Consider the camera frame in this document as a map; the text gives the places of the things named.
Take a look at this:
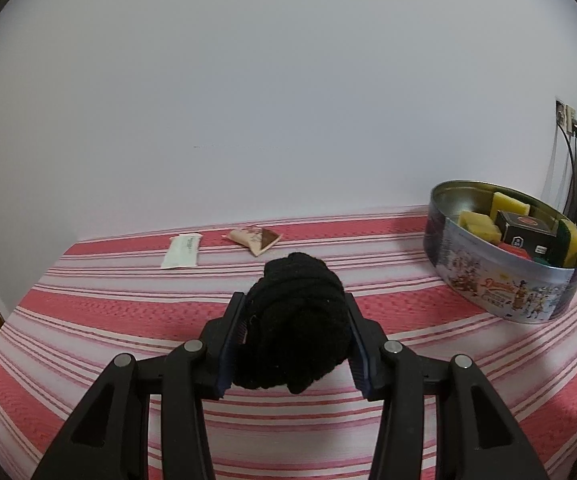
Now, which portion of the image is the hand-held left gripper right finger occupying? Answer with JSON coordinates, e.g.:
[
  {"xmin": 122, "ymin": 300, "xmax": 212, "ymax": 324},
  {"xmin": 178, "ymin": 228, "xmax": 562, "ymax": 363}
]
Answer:
[{"xmin": 343, "ymin": 292, "xmax": 549, "ymax": 480}]

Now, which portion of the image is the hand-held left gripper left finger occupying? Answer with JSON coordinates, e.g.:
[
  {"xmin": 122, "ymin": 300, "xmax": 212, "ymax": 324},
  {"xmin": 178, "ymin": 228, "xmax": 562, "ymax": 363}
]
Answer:
[{"xmin": 31, "ymin": 291, "xmax": 249, "ymax": 480}]

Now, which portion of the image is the black box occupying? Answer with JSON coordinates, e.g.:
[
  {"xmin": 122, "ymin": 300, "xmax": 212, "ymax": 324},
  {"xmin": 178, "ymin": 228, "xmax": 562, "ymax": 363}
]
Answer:
[{"xmin": 495, "ymin": 210, "xmax": 559, "ymax": 261}]

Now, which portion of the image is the black cable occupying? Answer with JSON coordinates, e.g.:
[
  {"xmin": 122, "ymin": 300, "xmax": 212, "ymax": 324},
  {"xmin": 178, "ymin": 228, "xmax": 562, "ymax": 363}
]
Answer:
[{"xmin": 563, "ymin": 130, "xmax": 577, "ymax": 213}]

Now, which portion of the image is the green and yellow sponge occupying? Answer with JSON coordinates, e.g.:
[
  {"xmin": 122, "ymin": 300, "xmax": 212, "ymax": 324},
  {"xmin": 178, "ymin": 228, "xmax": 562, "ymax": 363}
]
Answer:
[{"xmin": 556, "ymin": 219, "xmax": 577, "ymax": 268}]

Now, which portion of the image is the pink striped cloth desktop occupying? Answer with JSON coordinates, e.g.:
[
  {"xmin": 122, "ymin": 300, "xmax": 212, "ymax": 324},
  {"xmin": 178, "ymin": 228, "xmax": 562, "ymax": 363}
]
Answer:
[{"xmin": 0, "ymin": 205, "xmax": 577, "ymax": 480}]

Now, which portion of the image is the white flat packet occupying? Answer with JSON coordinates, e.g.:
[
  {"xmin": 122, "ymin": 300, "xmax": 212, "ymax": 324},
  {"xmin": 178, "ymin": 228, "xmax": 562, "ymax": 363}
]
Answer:
[{"xmin": 161, "ymin": 233, "xmax": 203, "ymax": 270}]

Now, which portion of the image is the wall power outlet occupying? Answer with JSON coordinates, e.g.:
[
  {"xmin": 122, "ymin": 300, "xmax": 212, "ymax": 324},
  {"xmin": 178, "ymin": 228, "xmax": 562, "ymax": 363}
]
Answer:
[{"xmin": 555, "ymin": 101, "xmax": 577, "ymax": 133}]

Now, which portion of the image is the beige snack packet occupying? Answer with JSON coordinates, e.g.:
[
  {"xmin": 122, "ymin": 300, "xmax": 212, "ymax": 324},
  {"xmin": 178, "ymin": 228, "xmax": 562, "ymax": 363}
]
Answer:
[{"xmin": 221, "ymin": 226, "xmax": 282, "ymax": 257}]

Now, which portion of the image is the black sock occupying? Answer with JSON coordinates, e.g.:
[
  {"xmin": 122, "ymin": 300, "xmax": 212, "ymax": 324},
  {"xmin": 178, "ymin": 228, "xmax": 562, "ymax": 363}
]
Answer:
[{"xmin": 231, "ymin": 252, "xmax": 357, "ymax": 395}]

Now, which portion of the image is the printed round metal tin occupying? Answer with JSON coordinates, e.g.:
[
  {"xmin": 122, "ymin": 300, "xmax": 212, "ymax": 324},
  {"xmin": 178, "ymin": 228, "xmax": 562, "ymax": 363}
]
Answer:
[{"xmin": 423, "ymin": 180, "xmax": 577, "ymax": 327}]

